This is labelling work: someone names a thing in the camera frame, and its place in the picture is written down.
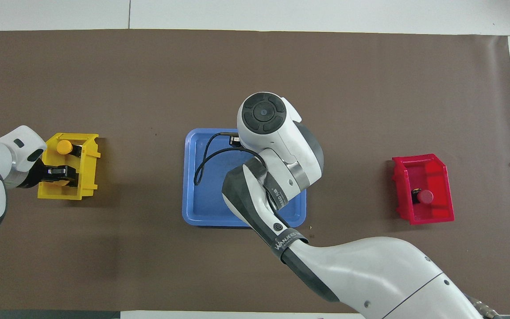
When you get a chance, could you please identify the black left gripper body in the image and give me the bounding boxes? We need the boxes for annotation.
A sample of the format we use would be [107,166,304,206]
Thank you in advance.
[24,159,51,189]

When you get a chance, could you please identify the yellow push button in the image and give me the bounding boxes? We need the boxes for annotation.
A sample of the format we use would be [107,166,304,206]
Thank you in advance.
[56,140,83,158]

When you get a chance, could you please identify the red push button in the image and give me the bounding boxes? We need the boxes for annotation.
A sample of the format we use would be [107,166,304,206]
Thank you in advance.
[411,189,434,205]

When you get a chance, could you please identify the blue plastic tray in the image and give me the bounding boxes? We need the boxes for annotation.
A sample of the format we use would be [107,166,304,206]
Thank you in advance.
[182,128,307,228]

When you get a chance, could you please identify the yellow plastic bin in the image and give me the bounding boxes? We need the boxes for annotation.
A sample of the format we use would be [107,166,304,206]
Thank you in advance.
[38,133,101,201]

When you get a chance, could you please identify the brown paper table mat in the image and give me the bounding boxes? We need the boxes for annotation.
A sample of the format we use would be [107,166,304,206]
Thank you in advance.
[0,29,510,314]

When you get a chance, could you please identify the red plastic bin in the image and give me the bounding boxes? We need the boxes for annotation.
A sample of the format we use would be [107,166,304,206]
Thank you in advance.
[391,154,455,226]

